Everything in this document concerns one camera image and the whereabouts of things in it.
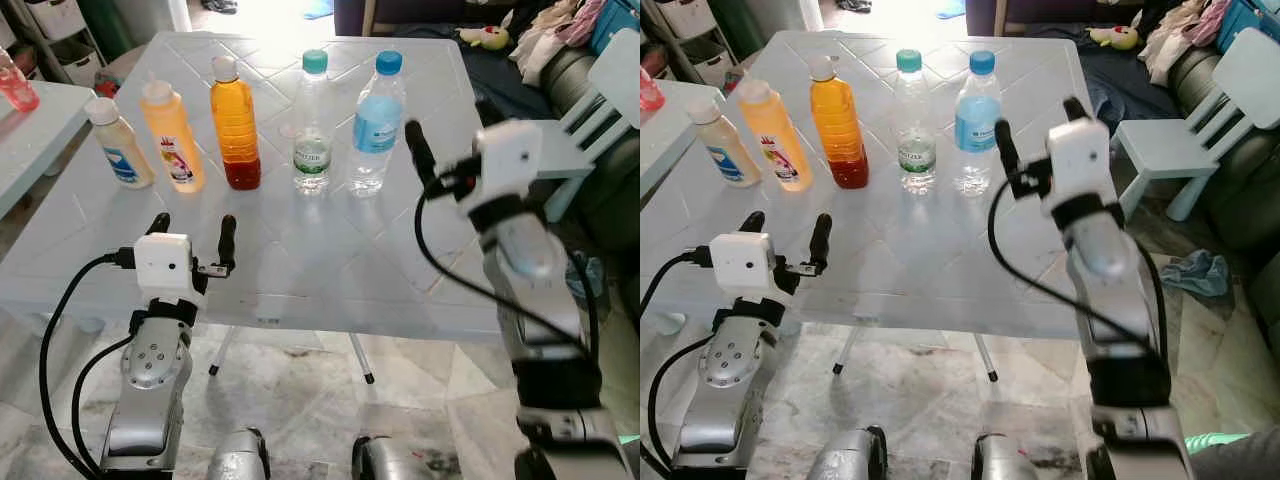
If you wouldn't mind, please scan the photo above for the amber drink bottle red base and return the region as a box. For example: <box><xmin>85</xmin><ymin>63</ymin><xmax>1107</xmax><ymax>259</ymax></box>
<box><xmin>209</xmin><ymin>54</ymin><xmax>264</xmax><ymax>192</ymax></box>
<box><xmin>807</xmin><ymin>54</ymin><xmax>870</xmax><ymax>192</ymax></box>

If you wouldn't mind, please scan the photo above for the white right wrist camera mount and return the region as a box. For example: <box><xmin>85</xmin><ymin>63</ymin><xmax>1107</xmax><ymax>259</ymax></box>
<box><xmin>461</xmin><ymin>119</ymin><xmax>545</xmax><ymax>227</ymax></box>
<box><xmin>1044</xmin><ymin>117</ymin><xmax>1117</xmax><ymax>224</ymax></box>

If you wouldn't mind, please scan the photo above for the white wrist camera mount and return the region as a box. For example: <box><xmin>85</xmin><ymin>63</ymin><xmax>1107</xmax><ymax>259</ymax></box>
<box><xmin>461</xmin><ymin>119</ymin><xmax>545</xmax><ymax>227</ymax></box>
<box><xmin>709</xmin><ymin>231</ymin><xmax>777</xmax><ymax>300</ymax></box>
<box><xmin>133</xmin><ymin>232</ymin><xmax>194</xmax><ymax>302</ymax></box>
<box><xmin>1044</xmin><ymin>117</ymin><xmax>1117</xmax><ymax>224</ymax></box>

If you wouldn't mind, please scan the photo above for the blue plastic box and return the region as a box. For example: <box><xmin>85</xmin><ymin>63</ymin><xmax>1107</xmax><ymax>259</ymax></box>
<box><xmin>1214</xmin><ymin>0</ymin><xmax>1280</xmax><ymax>57</ymax></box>
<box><xmin>589</xmin><ymin>0</ymin><xmax>641</xmax><ymax>57</ymax></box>

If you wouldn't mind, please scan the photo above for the yellow juice bottle white cap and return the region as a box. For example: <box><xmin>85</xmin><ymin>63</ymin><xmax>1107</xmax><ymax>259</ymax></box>
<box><xmin>734</xmin><ymin>77</ymin><xmax>805</xmax><ymax>195</ymax></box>
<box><xmin>137</xmin><ymin>77</ymin><xmax>207</xmax><ymax>195</ymax></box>

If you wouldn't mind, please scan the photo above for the dark green cylinder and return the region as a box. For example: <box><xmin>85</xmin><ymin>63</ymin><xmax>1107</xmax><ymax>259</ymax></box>
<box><xmin>734</xmin><ymin>0</ymin><xmax>792</xmax><ymax>62</ymax></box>
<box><xmin>79</xmin><ymin>0</ymin><xmax>137</xmax><ymax>62</ymax></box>

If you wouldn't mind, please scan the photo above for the clear water bottle teal cap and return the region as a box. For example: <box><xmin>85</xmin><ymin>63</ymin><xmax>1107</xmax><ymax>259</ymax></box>
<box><xmin>291</xmin><ymin>47</ymin><xmax>335</xmax><ymax>197</ymax></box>
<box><xmin>891</xmin><ymin>47</ymin><xmax>939</xmax><ymax>197</ymax></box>

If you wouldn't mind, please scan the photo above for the silver left robot leg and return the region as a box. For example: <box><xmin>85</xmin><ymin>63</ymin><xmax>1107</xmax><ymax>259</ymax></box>
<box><xmin>204</xmin><ymin>427</ymin><xmax>272</xmax><ymax>480</ymax></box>
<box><xmin>804</xmin><ymin>425</ymin><xmax>890</xmax><ymax>480</ymax></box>

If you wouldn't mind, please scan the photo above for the pile of clothes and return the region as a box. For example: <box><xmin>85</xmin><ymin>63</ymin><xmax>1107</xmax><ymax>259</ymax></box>
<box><xmin>509</xmin><ymin>0</ymin><xmax>612</xmax><ymax>87</ymax></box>
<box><xmin>1139</xmin><ymin>0</ymin><xmax>1232</xmax><ymax>87</ymax></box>

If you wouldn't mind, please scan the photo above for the clear water bottle blue cap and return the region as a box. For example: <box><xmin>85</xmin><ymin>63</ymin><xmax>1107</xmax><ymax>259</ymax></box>
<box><xmin>344</xmin><ymin>49</ymin><xmax>409</xmax><ymax>199</ymax></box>
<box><xmin>952</xmin><ymin>49</ymin><xmax>1005</xmax><ymax>199</ymax></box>

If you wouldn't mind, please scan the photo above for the silver robot leg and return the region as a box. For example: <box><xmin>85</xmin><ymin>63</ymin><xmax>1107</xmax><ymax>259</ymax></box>
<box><xmin>204</xmin><ymin>427</ymin><xmax>272</xmax><ymax>480</ymax></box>
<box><xmin>969</xmin><ymin>431</ymin><xmax>1042</xmax><ymax>480</ymax></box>
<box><xmin>804</xmin><ymin>425</ymin><xmax>890</xmax><ymax>480</ymax></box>
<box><xmin>349</xmin><ymin>434</ymin><xmax>442</xmax><ymax>480</ymax></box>

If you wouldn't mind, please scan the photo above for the light blue child chair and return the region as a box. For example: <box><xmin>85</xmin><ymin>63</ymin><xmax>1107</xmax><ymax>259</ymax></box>
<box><xmin>529</xmin><ymin>27</ymin><xmax>641</xmax><ymax>224</ymax></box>
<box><xmin>1111</xmin><ymin>27</ymin><xmax>1280</xmax><ymax>224</ymax></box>

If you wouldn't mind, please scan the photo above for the light blue plastic table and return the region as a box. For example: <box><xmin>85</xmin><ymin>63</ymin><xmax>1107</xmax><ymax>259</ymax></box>
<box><xmin>0</xmin><ymin>30</ymin><xmax>593</xmax><ymax>387</ymax></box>
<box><xmin>640</xmin><ymin>30</ymin><xmax>1183</xmax><ymax>385</ymax></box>

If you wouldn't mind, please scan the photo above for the rack with white bins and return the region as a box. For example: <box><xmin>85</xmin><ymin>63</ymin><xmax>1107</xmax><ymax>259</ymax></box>
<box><xmin>0</xmin><ymin>0</ymin><xmax>102</xmax><ymax>87</ymax></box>
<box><xmin>644</xmin><ymin>0</ymin><xmax>747</xmax><ymax>87</ymax></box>

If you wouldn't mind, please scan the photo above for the silver right robot leg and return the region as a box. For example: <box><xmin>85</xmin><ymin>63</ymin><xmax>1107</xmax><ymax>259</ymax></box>
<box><xmin>969</xmin><ymin>431</ymin><xmax>1042</xmax><ymax>480</ymax></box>
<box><xmin>349</xmin><ymin>434</ymin><xmax>442</xmax><ymax>480</ymax></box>

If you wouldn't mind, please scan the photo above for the small light blue side table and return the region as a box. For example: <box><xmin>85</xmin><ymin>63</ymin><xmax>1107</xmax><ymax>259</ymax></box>
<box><xmin>640</xmin><ymin>80</ymin><xmax>692</xmax><ymax>197</ymax></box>
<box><xmin>0</xmin><ymin>80</ymin><xmax>97</xmax><ymax>217</ymax></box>

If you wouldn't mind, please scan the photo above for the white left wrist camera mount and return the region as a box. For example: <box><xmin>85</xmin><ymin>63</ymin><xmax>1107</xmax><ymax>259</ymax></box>
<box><xmin>709</xmin><ymin>231</ymin><xmax>777</xmax><ymax>300</ymax></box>
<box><xmin>133</xmin><ymin>232</ymin><xmax>194</xmax><ymax>302</ymax></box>

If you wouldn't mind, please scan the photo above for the dark green sofa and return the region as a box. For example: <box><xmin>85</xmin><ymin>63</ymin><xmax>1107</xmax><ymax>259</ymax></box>
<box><xmin>540</xmin><ymin>40</ymin><xmax>641</xmax><ymax>261</ymax></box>
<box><xmin>1168</xmin><ymin>40</ymin><xmax>1280</xmax><ymax>331</ymax></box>

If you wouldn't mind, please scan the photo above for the small milky white-capped bottle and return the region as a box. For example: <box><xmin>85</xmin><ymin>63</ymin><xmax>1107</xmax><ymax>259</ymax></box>
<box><xmin>699</xmin><ymin>94</ymin><xmax>764</xmax><ymax>190</ymax></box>
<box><xmin>84</xmin><ymin>96</ymin><xmax>157</xmax><ymax>192</ymax></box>

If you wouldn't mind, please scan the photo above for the blue rag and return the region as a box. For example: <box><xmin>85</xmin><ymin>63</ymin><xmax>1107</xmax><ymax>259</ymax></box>
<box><xmin>569</xmin><ymin>254</ymin><xmax>607</xmax><ymax>302</ymax></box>
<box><xmin>1159</xmin><ymin>249</ymin><xmax>1232</xmax><ymax>299</ymax></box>

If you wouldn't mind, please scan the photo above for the long black left arm cable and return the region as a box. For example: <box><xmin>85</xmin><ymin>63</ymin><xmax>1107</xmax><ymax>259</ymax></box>
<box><xmin>37</xmin><ymin>252</ymin><xmax>137</xmax><ymax>480</ymax></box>
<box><xmin>641</xmin><ymin>250</ymin><xmax>713</xmax><ymax>323</ymax></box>

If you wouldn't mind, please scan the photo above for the yellow plush toy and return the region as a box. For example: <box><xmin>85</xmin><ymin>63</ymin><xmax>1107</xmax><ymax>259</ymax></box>
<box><xmin>1089</xmin><ymin>24</ymin><xmax>1142</xmax><ymax>52</ymax></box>
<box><xmin>457</xmin><ymin>24</ymin><xmax>512</xmax><ymax>52</ymax></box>

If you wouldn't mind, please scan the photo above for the short black left arm cable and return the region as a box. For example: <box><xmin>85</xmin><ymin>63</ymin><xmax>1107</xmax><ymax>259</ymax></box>
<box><xmin>69</xmin><ymin>335</ymin><xmax>137</xmax><ymax>477</ymax></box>
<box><xmin>646</xmin><ymin>335</ymin><xmax>722</xmax><ymax>472</ymax></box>

